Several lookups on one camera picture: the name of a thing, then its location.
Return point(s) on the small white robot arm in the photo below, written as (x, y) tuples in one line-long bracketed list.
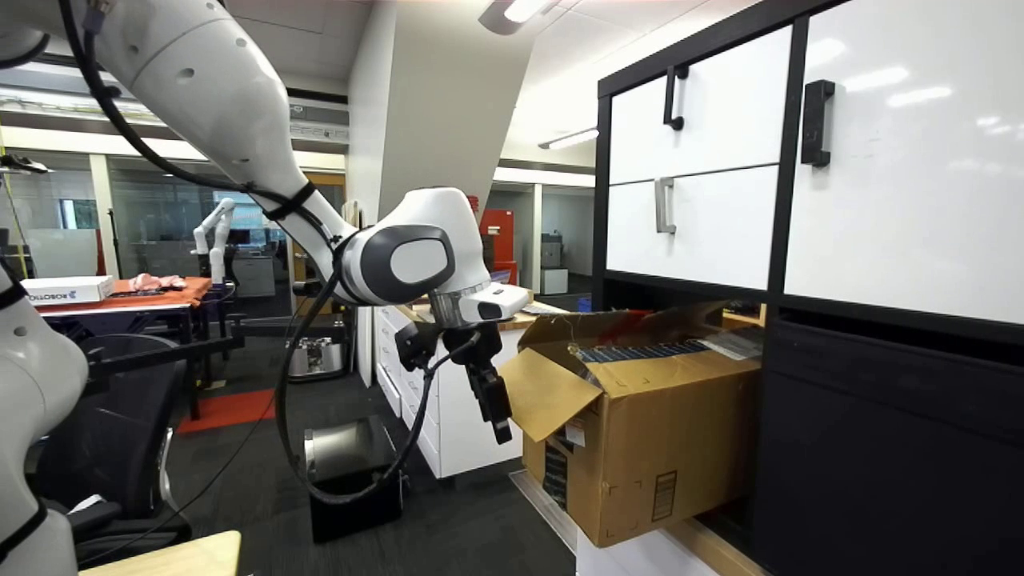
[(213, 234)]

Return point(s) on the white bucket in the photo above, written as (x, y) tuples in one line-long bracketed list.
[(313, 355)]

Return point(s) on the black box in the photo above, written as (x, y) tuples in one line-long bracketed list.
[(354, 492)]

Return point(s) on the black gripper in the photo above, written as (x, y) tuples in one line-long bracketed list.
[(481, 371)]

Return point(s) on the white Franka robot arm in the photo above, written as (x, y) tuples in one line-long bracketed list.
[(213, 97)]

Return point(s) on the brown cardboard box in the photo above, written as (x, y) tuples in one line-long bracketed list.
[(652, 436)]

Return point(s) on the black cabinet with white panels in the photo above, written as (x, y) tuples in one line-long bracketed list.
[(883, 322)]

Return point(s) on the table with red top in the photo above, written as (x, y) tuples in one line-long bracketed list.
[(140, 301)]

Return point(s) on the red cabinet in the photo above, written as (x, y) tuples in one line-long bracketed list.
[(497, 244)]

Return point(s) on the red floor mat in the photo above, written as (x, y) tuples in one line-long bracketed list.
[(232, 410)]

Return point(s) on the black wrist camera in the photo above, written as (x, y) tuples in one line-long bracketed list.
[(416, 346)]

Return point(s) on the black office chair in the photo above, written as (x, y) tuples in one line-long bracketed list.
[(123, 425)]

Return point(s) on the light wooden table corner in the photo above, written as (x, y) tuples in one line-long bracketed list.
[(176, 557)]

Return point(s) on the long ceiling light strip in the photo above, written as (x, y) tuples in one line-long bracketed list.
[(566, 137)]

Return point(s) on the flat white box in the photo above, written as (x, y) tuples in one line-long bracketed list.
[(64, 288)]

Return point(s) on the white cabinet with wooden top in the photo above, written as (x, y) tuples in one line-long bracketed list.
[(460, 436)]

